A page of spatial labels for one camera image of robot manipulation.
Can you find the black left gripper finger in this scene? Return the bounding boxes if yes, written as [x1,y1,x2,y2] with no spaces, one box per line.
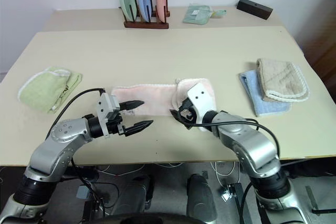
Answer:
[119,100,145,111]
[123,119,154,138]

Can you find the dark rounded shape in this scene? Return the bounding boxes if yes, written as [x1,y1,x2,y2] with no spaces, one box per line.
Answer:
[109,173,155,217]
[186,173,218,222]

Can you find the white cable under table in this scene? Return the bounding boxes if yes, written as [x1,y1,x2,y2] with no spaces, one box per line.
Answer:
[213,159,237,186]
[97,162,185,178]

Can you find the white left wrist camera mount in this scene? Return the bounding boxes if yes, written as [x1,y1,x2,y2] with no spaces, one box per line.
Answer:
[96,92,122,140]

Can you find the light blue towel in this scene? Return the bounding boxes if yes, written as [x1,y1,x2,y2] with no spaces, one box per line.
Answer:
[238,69,293,118]

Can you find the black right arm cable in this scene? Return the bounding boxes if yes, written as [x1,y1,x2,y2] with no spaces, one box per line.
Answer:
[189,118,281,162]

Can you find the brown wooden plate rack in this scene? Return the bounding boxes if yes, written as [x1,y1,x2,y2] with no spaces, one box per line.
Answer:
[119,0,171,29]

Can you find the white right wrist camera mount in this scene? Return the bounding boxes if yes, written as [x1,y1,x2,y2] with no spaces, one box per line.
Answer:
[186,82,219,133]

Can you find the pink towel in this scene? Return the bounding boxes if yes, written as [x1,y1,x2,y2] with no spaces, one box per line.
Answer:
[110,77,218,118]

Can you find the dark brown rectangular block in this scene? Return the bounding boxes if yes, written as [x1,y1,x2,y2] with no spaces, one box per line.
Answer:
[236,0,274,21]

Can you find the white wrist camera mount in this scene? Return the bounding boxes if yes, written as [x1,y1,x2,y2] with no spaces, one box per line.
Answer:
[186,82,219,133]
[96,92,122,140]

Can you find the small grey box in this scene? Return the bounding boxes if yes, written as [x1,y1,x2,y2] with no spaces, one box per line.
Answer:
[76,185,89,200]

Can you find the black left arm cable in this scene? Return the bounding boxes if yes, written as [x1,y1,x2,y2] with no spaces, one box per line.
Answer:
[45,88,106,141]

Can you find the green towel with white trim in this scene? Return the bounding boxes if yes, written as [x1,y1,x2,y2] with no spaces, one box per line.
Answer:
[17,66,83,115]

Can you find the beige towel with white trim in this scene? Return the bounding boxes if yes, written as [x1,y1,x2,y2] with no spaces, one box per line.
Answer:
[255,57,311,103]

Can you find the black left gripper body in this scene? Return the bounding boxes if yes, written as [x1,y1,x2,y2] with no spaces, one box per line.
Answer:
[106,101,127,136]

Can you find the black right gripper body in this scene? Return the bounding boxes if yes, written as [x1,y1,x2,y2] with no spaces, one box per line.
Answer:
[178,98,198,131]

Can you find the mint green folded cloth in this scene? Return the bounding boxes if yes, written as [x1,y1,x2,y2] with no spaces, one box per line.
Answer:
[182,3,228,26]

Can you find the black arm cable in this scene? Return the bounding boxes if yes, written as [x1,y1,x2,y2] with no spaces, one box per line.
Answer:
[45,88,106,141]
[189,118,281,162]

